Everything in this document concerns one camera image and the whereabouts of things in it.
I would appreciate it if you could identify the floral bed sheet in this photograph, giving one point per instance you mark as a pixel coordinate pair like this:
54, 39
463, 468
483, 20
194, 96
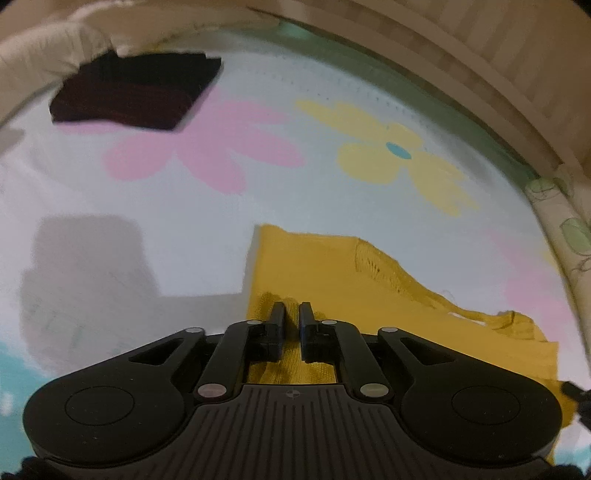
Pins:
112, 237

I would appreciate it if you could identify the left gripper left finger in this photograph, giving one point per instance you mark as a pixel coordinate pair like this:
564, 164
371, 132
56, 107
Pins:
243, 344

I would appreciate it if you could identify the folded floral quilt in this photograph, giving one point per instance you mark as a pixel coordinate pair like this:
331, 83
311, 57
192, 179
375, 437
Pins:
562, 204

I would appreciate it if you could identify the wooden headboard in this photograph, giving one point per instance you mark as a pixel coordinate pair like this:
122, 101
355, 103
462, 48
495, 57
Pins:
522, 68

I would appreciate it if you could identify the dark folded garment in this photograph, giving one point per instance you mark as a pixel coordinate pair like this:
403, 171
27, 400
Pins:
151, 91

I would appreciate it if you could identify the beige pillow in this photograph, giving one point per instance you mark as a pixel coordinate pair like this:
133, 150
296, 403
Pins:
43, 41

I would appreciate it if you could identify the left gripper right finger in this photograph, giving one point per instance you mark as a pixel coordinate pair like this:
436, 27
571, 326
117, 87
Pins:
341, 345

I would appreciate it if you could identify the yellow knitted sweater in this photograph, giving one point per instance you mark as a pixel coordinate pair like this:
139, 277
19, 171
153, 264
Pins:
347, 278

